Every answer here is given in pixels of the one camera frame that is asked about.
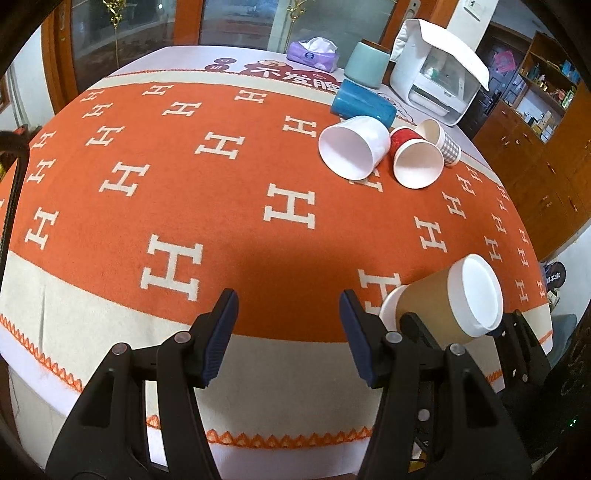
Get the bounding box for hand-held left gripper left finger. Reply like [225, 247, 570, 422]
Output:
[46, 288, 240, 480]

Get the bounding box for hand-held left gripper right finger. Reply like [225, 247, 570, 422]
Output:
[339, 290, 533, 480]

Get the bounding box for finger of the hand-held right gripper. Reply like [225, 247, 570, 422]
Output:
[495, 309, 553, 386]
[400, 312, 450, 354]

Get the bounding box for brown paper cup white lid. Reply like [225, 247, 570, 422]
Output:
[379, 253, 504, 346]

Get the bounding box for red paper cup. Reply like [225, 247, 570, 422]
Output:
[390, 127, 445, 189]

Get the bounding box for checked paper cup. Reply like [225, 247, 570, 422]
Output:
[416, 119, 462, 167]

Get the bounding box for blue cup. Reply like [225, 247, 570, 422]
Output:
[329, 78, 398, 128]

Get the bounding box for teal cup standing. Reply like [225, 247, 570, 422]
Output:
[344, 39, 392, 90]

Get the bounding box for black printed slipper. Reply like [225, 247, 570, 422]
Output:
[539, 261, 567, 303]

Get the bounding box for orange patterned blanket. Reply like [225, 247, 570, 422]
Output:
[0, 68, 556, 457]

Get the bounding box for wooden drawer cabinet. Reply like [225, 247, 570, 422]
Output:
[473, 99, 591, 262]

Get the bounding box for wooden shelf with bottles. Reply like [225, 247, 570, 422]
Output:
[512, 30, 591, 145]

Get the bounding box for white countertop appliance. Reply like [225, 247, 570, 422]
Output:
[389, 18, 491, 127]

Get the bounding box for dark wooden door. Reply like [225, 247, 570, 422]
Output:
[459, 22, 533, 139]

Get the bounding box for purple tissue pack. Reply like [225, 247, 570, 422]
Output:
[286, 37, 341, 73]

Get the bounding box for wooden framed glass door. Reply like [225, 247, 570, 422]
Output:
[41, 0, 419, 118]

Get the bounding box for black bent frame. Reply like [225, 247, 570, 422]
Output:
[0, 129, 31, 280]

